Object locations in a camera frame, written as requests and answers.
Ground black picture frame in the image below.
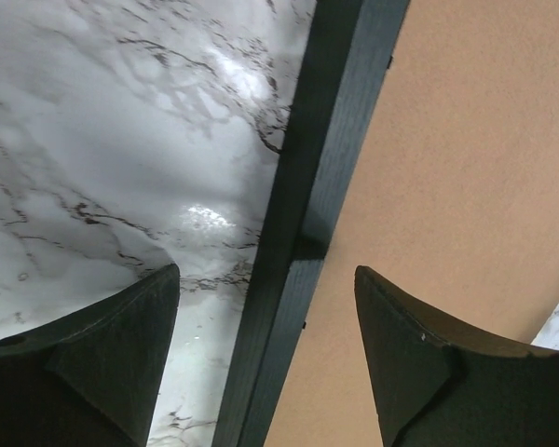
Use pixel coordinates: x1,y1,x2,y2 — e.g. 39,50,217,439
212,0,408,447

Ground brown backing board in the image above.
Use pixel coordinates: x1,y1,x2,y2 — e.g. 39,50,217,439
266,1,559,446

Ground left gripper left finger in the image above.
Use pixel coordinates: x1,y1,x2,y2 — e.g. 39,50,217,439
0,264,180,446

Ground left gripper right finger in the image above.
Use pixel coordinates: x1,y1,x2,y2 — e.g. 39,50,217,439
354,266,559,446

